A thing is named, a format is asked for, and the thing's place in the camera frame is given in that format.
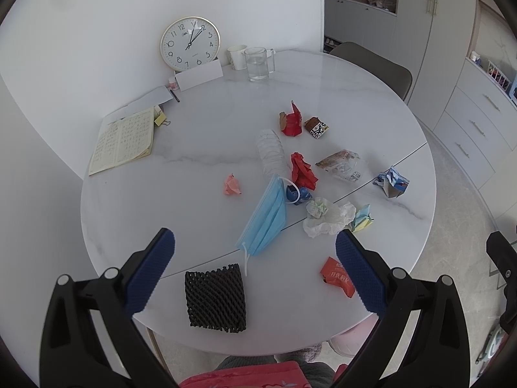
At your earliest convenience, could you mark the blue crumpled wrapper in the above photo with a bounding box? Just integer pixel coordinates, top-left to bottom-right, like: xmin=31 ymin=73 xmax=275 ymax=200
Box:
xmin=286 ymin=185 xmax=312 ymax=205

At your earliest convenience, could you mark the black foam net sleeve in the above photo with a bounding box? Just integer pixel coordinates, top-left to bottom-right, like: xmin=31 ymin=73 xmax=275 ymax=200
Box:
xmin=184 ymin=264 xmax=247 ymax=334

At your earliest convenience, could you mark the brown patterned small carton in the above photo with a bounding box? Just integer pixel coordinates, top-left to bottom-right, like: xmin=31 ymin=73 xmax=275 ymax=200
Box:
xmin=304 ymin=116 xmax=330 ymax=139

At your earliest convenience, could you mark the red patterned clothing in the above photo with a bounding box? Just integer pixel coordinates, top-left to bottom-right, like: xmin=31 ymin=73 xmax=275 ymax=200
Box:
xmin=180 ymin=361 xmax=347 ymax=388

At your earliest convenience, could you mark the yellow blue crumpled paper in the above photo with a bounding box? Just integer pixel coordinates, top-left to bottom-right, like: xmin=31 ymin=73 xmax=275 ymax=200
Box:
xmin=351 ymin=204 xmax=373 ymax=233

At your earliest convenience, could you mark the black pen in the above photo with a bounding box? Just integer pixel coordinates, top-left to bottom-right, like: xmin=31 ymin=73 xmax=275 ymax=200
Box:
xmin=168 ymin=88 xmax=181 ymax=103

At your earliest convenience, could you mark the grey dining chair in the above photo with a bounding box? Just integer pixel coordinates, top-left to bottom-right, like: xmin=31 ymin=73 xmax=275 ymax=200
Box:
xmin=330 ymin=42 xmax=413 ymax=100

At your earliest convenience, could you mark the white drawer cabinet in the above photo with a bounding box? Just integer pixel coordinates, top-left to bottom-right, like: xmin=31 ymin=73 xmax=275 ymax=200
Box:
xmin=434 ymin=59 xmax=516 ymax=220

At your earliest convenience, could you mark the tall white wardrobe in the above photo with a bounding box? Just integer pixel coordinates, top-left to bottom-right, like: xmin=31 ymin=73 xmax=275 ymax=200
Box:
xmin=324 ymin=0 xmax=477 ymax=130

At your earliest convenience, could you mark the crushed clear plastic bottle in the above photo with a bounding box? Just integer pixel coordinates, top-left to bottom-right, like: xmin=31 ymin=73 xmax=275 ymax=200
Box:
xmin=256 ymin=129 xmax=291 ymax=178

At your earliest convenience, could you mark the clear plastic food wrapper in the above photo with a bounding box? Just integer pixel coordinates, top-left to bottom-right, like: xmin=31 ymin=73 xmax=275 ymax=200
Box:
xmin=315 ymin=150 xmax=364 ymax=182

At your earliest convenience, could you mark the blue surgical face mask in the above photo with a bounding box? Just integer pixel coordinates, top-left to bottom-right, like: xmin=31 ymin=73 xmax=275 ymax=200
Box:
xmin=236 ymin=174 xmax=296 ymax=275

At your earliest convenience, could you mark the open yellow notebook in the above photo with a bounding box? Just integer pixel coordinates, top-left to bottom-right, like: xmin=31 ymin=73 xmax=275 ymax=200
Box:
xmin=88 ymin=107 xmax=155 ymax=176

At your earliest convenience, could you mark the pink crumpled paper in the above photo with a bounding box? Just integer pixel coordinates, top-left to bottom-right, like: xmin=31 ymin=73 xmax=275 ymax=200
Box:
xmin=224 ymin=173 xmax=242 ymax=195

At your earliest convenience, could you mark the blue white crumpled carton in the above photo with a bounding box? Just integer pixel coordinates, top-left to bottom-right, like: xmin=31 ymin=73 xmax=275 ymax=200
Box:
xmin=373 ymin=167 xmax=409 ymax=198

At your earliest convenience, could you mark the clear glass mug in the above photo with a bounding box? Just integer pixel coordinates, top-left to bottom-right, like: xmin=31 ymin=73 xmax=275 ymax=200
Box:
xmin=244 ymin=47 xmax=276 ymax=81

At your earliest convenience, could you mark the round gold-rimmed wall clock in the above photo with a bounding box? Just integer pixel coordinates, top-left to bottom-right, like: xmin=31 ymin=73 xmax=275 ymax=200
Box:
xmin=160 ymin=17 xmax=221 ymax=72

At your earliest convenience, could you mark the white card box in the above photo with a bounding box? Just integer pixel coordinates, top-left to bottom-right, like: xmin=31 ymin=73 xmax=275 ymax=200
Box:
xmin=175 ymin=59 xmax=224 ymax=91

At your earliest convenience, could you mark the white paper sheet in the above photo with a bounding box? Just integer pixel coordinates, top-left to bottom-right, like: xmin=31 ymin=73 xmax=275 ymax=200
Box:
xmin=102 ymin=86 xmax=174 ymax=126

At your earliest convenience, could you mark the pink slipper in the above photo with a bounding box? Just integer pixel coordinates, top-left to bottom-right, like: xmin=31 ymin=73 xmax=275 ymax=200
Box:
xmin=329 ymin=314 xmax=378 ymax=358

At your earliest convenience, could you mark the red crumpled carton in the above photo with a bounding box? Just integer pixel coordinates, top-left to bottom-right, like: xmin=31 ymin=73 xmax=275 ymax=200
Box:
xmin=279 ymin=102 xmax=302 ymax=137

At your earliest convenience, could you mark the yellow binder clip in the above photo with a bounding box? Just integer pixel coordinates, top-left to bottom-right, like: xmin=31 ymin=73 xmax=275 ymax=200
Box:
xmin=153 ymin=105 xmax=171 ymax=127

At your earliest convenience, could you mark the orange snack wrapper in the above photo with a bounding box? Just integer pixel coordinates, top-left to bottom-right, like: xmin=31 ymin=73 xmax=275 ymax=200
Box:
xmin=320 ymin=257 xmax=356 ymax=299

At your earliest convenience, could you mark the white crumpled tissue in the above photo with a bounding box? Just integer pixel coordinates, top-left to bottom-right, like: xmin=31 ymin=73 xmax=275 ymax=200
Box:
xmin=302 ymin=197 xmax=357 ymax=238

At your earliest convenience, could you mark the red crumpled paper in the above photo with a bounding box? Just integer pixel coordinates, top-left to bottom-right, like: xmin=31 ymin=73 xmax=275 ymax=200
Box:
xmin=291 ymin=152 xmax=318 ymax=191

